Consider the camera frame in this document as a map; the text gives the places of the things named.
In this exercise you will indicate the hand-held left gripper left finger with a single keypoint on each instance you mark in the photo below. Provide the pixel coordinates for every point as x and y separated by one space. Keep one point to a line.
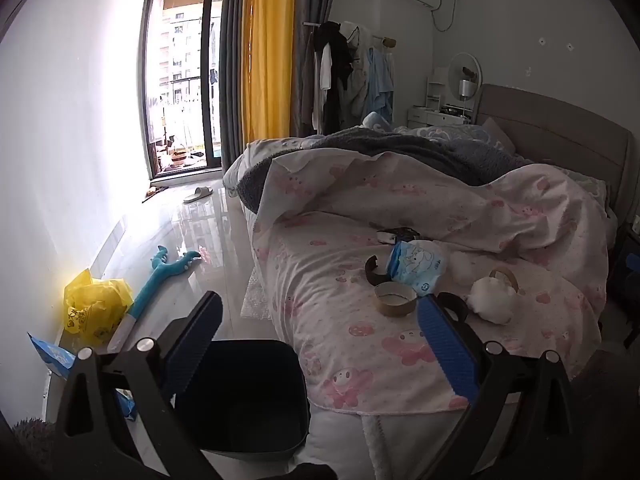
196 339

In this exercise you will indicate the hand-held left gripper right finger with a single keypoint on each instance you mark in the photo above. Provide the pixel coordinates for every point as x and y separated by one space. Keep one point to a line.
445 346

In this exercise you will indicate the white sock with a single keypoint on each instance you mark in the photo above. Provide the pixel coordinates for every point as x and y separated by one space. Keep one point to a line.
492 301

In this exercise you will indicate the black plastic trash bin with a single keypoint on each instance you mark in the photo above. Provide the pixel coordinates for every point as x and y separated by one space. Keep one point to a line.
250 400

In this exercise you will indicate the black curved tape roll piece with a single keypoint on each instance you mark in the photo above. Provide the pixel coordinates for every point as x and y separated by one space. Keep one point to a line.
371 272

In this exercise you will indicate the cardboard tape roll core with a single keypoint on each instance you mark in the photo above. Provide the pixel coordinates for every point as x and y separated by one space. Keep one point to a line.
395 299

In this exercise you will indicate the clear bubble wrap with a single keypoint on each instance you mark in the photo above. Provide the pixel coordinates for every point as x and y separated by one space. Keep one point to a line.
256 302

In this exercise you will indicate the teal plush claw toy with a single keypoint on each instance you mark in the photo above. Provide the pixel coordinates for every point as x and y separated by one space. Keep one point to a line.
160 275

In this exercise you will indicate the blue printed tissue packet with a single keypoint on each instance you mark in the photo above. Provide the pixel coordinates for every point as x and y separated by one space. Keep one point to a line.
417 264

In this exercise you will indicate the brown tape roll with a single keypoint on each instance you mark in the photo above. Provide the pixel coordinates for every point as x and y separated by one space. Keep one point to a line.
506 276

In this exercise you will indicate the yellow plastic bag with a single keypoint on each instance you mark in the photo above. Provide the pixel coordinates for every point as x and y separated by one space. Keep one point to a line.
92 307

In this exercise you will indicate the white mattress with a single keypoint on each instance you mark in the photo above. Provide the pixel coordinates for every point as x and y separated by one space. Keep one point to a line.
395 445

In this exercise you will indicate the pink printed blanket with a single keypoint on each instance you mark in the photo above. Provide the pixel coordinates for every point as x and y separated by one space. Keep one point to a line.
360 270

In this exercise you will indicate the black packet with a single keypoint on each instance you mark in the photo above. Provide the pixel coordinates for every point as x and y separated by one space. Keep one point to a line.
397 234

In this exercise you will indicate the white slipper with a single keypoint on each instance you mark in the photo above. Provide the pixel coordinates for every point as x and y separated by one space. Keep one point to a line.
198 194

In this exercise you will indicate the grey fluffy rug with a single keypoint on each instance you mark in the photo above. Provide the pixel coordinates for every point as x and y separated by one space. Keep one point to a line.
32 442

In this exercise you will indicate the grey fleece blanket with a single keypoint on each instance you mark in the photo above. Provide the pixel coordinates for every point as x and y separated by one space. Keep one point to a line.
425 152

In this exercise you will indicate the white vanity table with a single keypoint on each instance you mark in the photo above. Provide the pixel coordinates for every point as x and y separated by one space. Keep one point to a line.
435 116

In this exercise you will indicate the blue plush pillow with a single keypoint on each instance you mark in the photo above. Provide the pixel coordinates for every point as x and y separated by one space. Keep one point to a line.
376 121

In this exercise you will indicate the grey padded headboard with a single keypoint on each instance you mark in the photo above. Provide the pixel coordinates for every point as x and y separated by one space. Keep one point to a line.
560 125

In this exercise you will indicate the glass balcony door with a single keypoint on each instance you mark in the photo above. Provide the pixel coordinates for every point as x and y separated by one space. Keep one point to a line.
180 70

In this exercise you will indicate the light blue hanging garment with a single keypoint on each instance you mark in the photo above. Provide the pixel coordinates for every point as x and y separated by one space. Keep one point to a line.
382 80

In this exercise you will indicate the grey hanging garment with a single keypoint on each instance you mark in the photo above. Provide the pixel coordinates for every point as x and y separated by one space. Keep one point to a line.
307 85

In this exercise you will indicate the grey curtain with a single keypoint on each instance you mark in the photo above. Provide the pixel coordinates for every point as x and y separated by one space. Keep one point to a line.
231 60

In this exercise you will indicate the white hanging jacket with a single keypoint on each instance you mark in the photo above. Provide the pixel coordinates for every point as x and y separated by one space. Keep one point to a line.
357 75

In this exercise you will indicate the yellow curtain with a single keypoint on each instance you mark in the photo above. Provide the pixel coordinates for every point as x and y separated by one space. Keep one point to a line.
265 50

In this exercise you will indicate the black hanging garment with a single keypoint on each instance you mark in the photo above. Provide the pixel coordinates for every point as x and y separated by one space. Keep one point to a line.
337 50

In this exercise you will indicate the clothes rack rod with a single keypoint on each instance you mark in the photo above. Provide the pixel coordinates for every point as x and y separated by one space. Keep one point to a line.
312 24

